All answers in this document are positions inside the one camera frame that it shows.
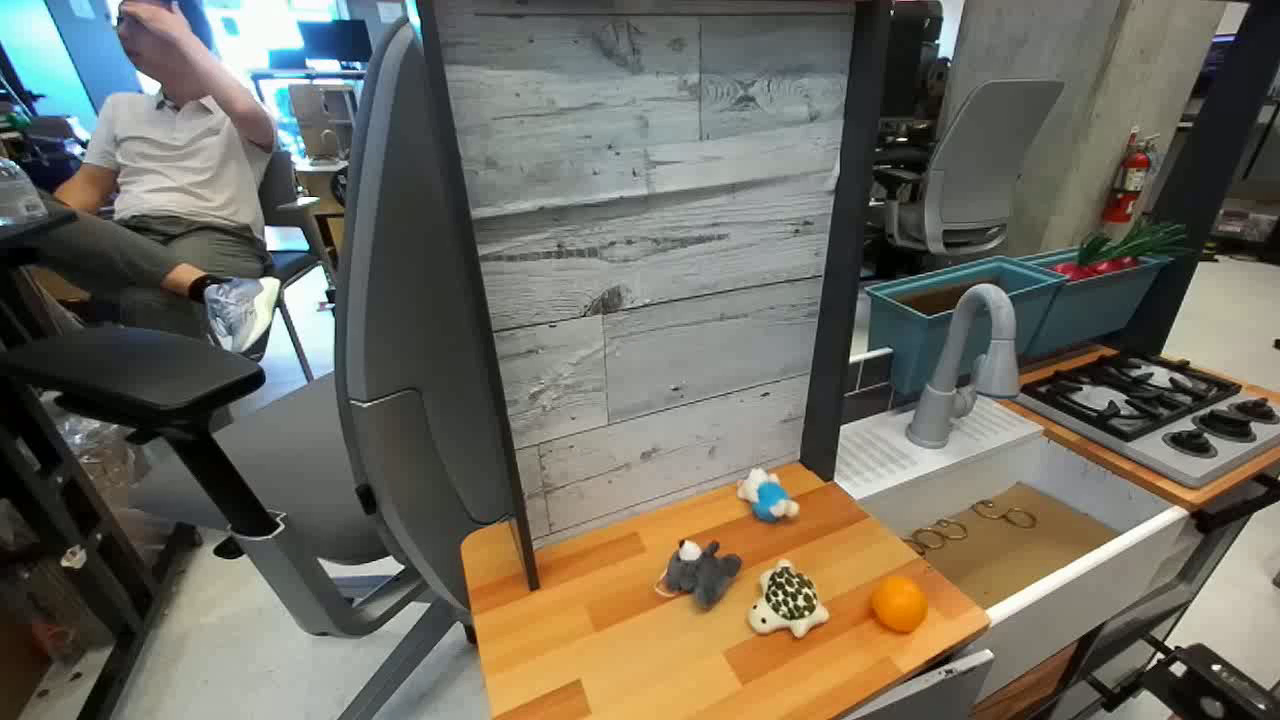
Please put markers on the gray curved faucet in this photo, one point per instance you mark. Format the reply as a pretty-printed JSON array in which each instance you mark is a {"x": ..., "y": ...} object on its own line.
[{"x": 932, "y": 407}]

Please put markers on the gray wood-look backdrop panel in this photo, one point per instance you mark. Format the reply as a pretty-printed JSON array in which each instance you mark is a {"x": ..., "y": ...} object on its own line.
[{"x": 642, "y": 264}]

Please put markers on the blue and white plush toy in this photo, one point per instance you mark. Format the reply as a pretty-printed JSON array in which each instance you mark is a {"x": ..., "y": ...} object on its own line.
[{"x": 768, "y": 496}]

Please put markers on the dark gray plush toy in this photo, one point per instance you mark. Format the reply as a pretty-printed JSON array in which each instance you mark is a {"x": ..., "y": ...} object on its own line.
[{"x": 697, "y": 573}]

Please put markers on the large gray office chair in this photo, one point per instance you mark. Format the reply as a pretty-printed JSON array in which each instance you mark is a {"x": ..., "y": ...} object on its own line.
[{"x": 402, "y": 332}]

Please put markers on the teal planter box with soil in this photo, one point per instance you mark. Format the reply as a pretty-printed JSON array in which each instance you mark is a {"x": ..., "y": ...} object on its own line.
[{"x": 904, "y": 332}]

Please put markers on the wooden butcher-block counter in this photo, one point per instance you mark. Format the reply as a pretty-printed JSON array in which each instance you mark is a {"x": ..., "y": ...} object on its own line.
[{"x": 625, "y": 641}]

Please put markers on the spotted turtle plush toy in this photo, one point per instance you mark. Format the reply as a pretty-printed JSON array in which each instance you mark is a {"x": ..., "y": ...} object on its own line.
[{"x": 785, "y": 600}]

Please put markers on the orange fruit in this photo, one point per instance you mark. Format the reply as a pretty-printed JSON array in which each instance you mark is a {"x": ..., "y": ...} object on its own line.
[{"x": 896, "y": 606}]

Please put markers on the light gray mesh office chair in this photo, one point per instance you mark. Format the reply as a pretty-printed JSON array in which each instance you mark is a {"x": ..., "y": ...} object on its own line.
[{"x": 987, "y": 161}]

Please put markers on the brown cardboard sheet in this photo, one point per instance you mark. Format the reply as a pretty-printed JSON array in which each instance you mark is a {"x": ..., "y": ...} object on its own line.
[{"x": 1013, "y": 541}]

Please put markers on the dark computer monitor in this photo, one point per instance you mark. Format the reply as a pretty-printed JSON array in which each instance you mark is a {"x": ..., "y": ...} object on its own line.
[{"x": 332, "y": 41}]

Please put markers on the teal planter box with vegetables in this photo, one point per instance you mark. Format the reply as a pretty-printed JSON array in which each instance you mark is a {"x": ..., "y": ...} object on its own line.
[{"x": 1095, "y": 307}]

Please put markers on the white toy sink basin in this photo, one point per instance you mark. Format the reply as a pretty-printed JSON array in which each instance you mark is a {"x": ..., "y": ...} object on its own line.
[{"x": 1064, "y": 586}]

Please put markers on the wooden stove counter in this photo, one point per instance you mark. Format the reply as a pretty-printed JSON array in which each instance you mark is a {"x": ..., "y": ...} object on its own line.
[{"x": 1133, "y": 468}]

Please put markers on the green leafy toy plant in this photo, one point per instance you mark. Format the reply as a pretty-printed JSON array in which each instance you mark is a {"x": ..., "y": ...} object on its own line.
[{"x": 1133, "y": 240}]

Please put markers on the seated person in white shirt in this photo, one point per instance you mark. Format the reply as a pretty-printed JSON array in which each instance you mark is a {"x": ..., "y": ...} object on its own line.
[{"x": 172, "y": 161}]

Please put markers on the black padded armrest stand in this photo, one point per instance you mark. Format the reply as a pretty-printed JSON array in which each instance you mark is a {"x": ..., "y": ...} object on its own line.
[{"x": 125, "y": 374}]

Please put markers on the red fire extinguisher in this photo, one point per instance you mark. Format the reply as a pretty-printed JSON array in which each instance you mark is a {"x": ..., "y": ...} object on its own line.
[{"x": 1129, "y": 180}]

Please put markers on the black stove knob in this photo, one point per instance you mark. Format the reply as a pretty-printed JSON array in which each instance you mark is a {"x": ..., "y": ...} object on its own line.
[
  {"x": 1256, "y": 409},
  {"x": 1188, "y": 442},
  {"x": 1227, "y": 427}
]

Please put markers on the gray toy stove top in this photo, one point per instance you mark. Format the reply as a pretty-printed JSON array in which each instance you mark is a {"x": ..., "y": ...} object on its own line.
[{"x": 1202, "y": 463}]

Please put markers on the thin black frame post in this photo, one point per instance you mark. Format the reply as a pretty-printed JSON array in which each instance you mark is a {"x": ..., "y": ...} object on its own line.
[{"x": 465, "y": 264}]

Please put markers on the thick black frame post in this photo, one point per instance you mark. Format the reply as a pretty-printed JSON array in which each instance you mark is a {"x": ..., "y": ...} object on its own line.
[{"x": 840, "y": 264}]

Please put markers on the black metal base bracket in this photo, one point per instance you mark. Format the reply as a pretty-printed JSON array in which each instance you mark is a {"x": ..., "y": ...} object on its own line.
[{"x": 1204, "y": 683}]

